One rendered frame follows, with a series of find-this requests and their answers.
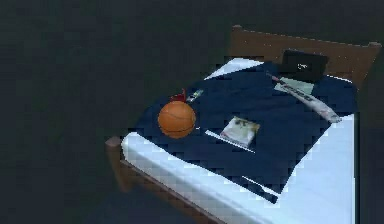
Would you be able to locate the brown wooden bed white mattress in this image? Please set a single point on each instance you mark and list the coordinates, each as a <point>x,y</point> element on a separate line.
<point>320,180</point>

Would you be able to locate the orange basketball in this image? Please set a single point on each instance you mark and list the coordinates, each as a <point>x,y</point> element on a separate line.
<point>176,119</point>

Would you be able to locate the black laptop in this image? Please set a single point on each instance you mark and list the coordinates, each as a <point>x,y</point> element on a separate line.
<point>302,65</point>

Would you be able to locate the small red object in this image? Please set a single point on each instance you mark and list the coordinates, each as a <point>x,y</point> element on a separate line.
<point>179,96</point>

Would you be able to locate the white baseball bat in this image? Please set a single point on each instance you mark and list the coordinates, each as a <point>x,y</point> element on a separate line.
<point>310,99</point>

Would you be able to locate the dark blue blanket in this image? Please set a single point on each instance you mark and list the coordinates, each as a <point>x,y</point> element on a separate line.
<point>266,133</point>

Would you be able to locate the small grey phone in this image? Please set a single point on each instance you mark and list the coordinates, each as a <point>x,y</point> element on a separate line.
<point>195,95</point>

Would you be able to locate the white book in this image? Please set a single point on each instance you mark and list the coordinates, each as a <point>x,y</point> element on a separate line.
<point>240,131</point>

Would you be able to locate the pale green flat book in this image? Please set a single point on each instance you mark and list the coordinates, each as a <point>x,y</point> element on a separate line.
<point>298,85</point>

